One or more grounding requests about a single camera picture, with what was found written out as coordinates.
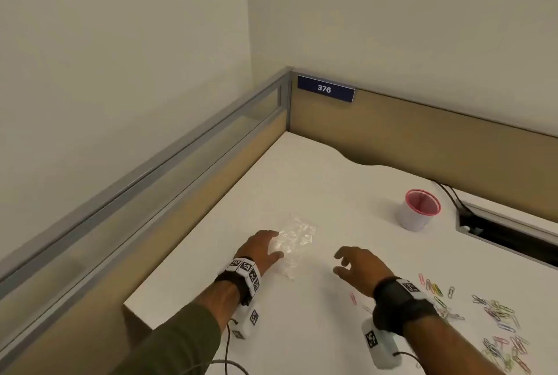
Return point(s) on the metal framed glass partition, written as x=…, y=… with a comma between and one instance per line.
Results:
x=130, y=196

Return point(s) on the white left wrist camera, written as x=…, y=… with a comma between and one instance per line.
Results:
x=246, y=322

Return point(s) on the tan desk partition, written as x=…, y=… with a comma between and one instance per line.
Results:
x=414, y=135

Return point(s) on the blue number sign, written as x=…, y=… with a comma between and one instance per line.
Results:
x=325, y=89

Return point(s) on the black left wristband with markers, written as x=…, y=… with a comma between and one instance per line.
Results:
x=246, y=272

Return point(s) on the person's right forearm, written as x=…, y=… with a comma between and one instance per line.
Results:
x=449, y=348

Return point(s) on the person's left thumb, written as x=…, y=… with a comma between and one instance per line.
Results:
x=273, y=259

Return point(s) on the person's left forearm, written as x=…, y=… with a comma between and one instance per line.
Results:
x=192, y=335

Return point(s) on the clear plastic bag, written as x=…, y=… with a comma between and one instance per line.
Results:
x=298, y=239

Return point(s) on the white cup with pink rim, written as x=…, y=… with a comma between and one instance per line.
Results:
x=414, y=215

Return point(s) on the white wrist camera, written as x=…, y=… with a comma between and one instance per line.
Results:
x=381, y=344
x=246, y=322

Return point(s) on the black right wristband with marker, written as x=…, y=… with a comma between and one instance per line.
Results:
x=403, y=305

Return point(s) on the pile of coloured paper clips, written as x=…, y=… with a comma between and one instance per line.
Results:
x=501, y=311

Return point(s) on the person's right hand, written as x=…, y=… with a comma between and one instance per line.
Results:
x=366, y=268

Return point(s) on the person's right thumb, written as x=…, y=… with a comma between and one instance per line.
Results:
x=342, y=272

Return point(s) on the person's left hand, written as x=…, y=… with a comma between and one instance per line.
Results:
x=255, y=248

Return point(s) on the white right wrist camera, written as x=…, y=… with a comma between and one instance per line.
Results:
x=381, y=344

